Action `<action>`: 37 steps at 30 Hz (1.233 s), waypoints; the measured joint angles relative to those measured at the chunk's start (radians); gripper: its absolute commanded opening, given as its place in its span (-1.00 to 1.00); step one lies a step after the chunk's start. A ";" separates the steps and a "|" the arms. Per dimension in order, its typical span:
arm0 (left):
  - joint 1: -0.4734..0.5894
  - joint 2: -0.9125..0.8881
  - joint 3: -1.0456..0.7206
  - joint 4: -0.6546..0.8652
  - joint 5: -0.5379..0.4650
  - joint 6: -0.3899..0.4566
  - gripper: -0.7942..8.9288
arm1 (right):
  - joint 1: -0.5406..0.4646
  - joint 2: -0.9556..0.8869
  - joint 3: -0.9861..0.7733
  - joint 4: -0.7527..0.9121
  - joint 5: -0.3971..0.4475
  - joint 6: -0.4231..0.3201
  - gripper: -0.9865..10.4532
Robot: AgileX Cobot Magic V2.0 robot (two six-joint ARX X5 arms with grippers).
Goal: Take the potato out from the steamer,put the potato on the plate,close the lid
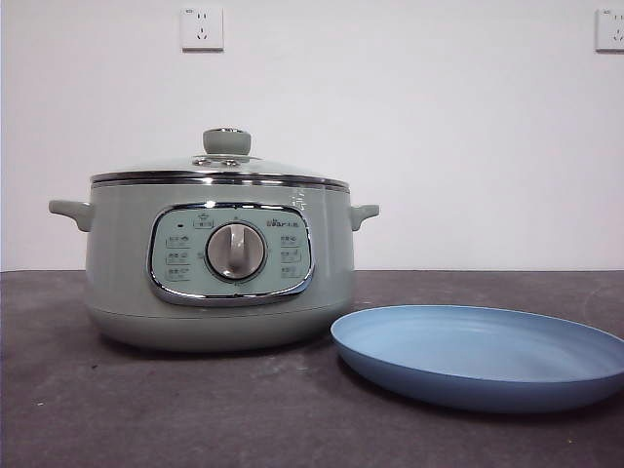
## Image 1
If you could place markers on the glass lid with green knob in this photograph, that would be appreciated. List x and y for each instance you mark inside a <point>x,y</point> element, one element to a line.
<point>226,142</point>

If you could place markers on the pale green electric steamer pot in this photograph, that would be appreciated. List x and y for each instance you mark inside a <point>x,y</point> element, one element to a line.
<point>122,253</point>

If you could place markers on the blue round plate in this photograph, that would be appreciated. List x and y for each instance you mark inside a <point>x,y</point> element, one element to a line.
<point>468,356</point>

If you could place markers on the white wall socket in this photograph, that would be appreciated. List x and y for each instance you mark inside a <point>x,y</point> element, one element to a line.
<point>203,29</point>
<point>612,31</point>

